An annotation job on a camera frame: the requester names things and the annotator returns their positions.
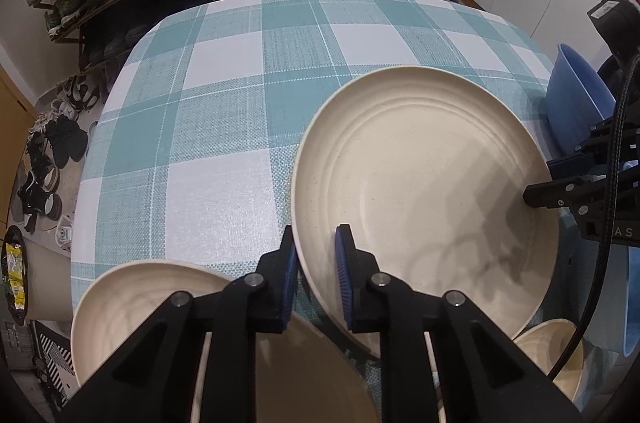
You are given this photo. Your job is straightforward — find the orange wooden door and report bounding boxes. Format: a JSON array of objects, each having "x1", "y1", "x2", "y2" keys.
[{"x1": 0, "y1": 68, "x2": 38, "y2": 224}]

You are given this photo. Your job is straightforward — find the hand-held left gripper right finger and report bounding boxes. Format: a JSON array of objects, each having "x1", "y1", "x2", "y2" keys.
[{"x1": 334, "y1": 224, "x2": 586, "y2": 423}]

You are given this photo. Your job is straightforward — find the blue bowl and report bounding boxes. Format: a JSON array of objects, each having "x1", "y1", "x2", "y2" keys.
[
  {"x1": 545, "y1": 43, "x2": 617, "y2": 154},
  {"x1": 582, "y1": 248, "x2": 632, "y2": 354}
]

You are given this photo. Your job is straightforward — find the black braided cable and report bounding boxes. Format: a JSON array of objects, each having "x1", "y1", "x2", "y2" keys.
[{"x1": 547, "y1": 53, "x2": 640, "y2": 379}]

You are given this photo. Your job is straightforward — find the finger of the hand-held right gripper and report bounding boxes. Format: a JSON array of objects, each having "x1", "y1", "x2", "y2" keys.
[
  {"x1": 546, "y1": 119, "x2": 615, "y2": 181},
  {"x1": 522, "y1": 175, "x2": 608, "y2": 216}
]

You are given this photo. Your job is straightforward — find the black white striped mat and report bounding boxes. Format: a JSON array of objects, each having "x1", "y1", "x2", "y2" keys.
[{"x1": 29, "y1": 320, "x2": 82, "y2": 410}]

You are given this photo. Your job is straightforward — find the yellow snack wrapper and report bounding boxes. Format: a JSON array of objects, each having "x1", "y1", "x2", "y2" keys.
[{"x1": 2, "y1": 240, "x2": 29, "y2": 311}]

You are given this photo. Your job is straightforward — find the pile of dark shoes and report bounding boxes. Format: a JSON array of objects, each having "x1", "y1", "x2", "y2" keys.
[{"x1": 12, "y1": 73, "x2": 108, "y2": 234}]

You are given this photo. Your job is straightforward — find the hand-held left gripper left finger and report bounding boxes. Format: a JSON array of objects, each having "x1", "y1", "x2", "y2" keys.
[{"x1": 55, "y1": 225, "x2": 301, "y2": 423}]

